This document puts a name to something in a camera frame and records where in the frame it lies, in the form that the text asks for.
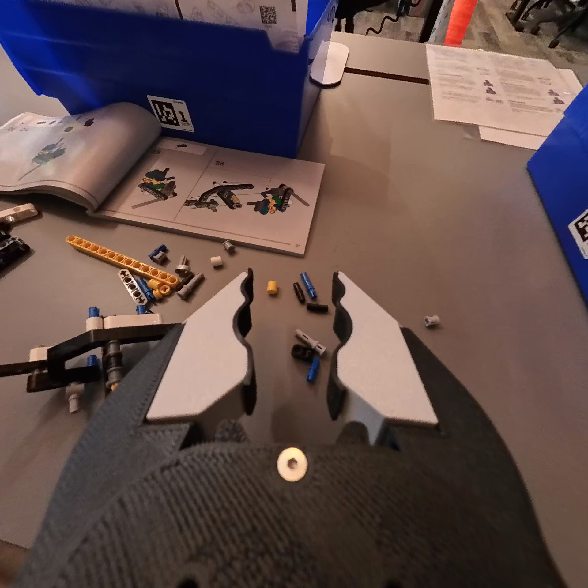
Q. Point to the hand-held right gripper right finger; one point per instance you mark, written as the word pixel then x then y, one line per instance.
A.
pixel 381 367

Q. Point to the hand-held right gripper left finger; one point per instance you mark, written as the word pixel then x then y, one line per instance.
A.
pixel 202 367

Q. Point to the blue lego pin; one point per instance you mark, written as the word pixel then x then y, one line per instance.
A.
pixel 313 370
pixel 146 287
pixel 309 285
pixel 158 253

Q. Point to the small grey lego bush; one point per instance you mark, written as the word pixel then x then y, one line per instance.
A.
pixel 228 246
pixel 432 320

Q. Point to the grey lego pin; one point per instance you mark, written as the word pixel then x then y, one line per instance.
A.
pixel 191 285
pixel 311 341

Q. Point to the black lego connector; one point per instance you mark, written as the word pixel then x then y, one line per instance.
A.
pixel 300 352

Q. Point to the yellow lego bush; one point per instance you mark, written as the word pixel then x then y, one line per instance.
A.
pixel 273 287
pixel 161 291

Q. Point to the black lego pin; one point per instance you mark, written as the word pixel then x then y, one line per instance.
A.
pixel 299 292
pixel 317 308

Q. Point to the grey lego connector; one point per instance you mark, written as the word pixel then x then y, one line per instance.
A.
pixel 182 265

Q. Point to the white lego bush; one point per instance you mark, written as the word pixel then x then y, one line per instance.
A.
pixel 217 261

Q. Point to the short white lego beam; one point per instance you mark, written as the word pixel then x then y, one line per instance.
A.
pixel 133 285

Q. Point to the black and white lego assembly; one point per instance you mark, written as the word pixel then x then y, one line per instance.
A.
pixel 69 356

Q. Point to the long yellow lego beam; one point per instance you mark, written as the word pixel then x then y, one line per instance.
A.
pixel 119 261

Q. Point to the lego instruction booklet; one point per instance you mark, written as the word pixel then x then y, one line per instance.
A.
pixel 257 202

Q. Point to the printed paper sheet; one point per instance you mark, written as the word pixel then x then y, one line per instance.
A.
pixel 487 87
pixel 510 138

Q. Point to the large blue storage bin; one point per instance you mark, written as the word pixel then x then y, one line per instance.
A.
pixel 229 82

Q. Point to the white oval table cover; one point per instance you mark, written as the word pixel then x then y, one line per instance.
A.
pixel 330 62

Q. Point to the papers in blue bin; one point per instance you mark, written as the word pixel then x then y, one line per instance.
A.
pixel 239 16

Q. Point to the orange cone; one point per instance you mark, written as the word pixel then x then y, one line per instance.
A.
pixel 459 20

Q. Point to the black lego frame piece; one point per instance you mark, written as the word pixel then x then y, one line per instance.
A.
pixel 11 250

